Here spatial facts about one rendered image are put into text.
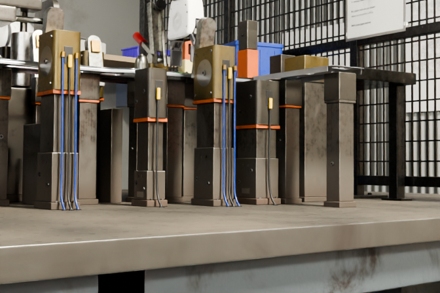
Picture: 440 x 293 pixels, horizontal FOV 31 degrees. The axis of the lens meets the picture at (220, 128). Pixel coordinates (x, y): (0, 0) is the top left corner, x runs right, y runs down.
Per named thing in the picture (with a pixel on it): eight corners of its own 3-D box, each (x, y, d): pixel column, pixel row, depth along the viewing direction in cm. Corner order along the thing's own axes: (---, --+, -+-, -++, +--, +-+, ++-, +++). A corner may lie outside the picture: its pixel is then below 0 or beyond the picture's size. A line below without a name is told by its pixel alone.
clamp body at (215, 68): (219, 208, 163) (220, 42, 165) (189, 206, 173) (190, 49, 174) (245, 208, 167) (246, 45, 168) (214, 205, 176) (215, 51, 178)
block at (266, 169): (263, 207, 171) (264, 78, 173) (232, 205, 181) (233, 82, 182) (289, 206, 175) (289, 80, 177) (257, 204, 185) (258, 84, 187)
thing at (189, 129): (183, 201, 188) (183, 82, 190) (174, 201, 191) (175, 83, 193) (207, 201, 192) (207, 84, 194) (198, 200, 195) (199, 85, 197)
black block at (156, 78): (152, 209, 159) (154, 65, 161) (129, 207, 167) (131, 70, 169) (175, 208, 162) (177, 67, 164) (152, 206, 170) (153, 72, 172)
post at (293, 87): (285, 203, 180) (285, 78, 181) (271, 203, 184) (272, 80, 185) (302, 203, 182) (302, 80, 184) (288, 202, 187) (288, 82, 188)
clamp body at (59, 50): (55, 212, 146) (58, 27, 147) (31, 209, 155) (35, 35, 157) (88, 212, 149) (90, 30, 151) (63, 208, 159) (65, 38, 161)
